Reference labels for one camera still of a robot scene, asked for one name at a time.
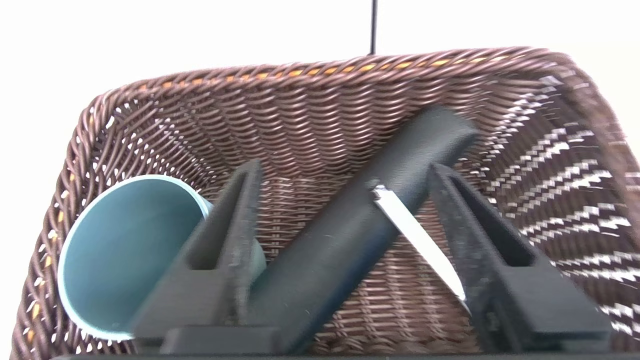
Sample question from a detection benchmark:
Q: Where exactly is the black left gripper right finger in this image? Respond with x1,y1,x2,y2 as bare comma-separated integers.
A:
428,162,614,354

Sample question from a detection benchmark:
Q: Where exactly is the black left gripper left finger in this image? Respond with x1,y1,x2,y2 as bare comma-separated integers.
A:
129,159,264,353

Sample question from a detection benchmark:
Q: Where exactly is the blue-grey plastic cup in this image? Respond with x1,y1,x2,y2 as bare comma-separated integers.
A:
56,174,268,343

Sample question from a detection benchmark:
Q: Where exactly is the white pen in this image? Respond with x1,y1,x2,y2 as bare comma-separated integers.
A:
370,184,472,317

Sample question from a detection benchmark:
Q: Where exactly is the black soft case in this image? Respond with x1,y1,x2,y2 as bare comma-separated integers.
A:
246,106,479,357

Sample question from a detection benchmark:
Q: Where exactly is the dark brown wicker basket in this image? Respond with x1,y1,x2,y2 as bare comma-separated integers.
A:
10,46,640,360

